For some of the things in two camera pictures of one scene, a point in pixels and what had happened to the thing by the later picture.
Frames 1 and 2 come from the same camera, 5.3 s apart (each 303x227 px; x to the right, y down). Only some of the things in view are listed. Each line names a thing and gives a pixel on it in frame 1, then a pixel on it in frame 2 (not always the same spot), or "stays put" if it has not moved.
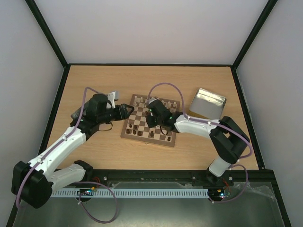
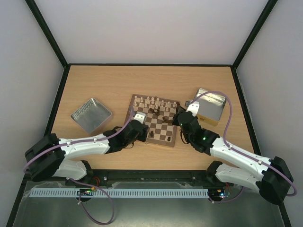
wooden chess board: (136, 126) stays put
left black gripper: (122, 114) → (143, 137)
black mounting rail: (101, 177) stays put
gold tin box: (207, 104) stays put
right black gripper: (153, 119) → (176, 117)
